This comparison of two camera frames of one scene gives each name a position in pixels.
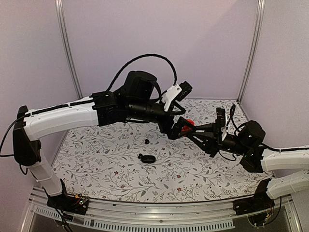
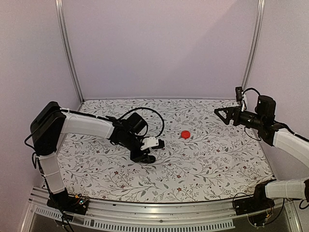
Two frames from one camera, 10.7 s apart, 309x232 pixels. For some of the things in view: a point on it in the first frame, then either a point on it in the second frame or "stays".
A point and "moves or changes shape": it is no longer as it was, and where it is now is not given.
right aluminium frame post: [253, 49] stays
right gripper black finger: [204, 129] -> [229, 115]
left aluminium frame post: [63, 30] stays
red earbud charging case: [188, 128] moves or changes shape
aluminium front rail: [161, 216] stays
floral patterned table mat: [138, 162] stays
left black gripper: [174, 132] -> [141, 157]
